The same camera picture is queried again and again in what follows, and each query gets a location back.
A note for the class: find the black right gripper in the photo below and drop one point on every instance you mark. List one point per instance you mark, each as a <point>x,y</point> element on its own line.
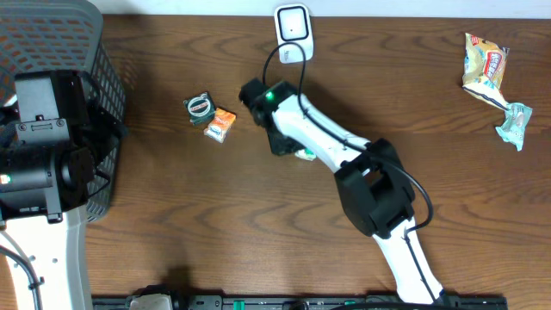
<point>279,150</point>

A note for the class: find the orange candy packet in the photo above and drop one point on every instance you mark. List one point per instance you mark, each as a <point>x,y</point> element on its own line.
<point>219,127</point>

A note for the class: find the black round-logo snack packet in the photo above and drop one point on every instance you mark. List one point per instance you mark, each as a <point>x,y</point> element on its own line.
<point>201,108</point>

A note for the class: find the teal candy packet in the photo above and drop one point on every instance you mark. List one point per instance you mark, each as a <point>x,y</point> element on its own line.
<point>305,154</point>

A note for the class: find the large yellow snack bag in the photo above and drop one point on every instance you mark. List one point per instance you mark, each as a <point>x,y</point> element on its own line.
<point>484,69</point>

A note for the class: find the light green snack packet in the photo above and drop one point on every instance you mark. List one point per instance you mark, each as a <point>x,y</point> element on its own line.
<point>516,120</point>

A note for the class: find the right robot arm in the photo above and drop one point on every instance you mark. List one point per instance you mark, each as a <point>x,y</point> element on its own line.
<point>375,191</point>

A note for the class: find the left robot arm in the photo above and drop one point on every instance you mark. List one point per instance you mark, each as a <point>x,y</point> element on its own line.
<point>51,171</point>

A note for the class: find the white barcode scanner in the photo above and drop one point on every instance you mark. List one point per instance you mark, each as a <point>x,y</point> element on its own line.
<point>293,26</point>

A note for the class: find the dark grey plastic basket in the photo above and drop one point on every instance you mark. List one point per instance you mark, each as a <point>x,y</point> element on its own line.
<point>54,35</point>

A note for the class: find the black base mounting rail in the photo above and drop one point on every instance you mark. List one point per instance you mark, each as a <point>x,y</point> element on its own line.
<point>216,302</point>

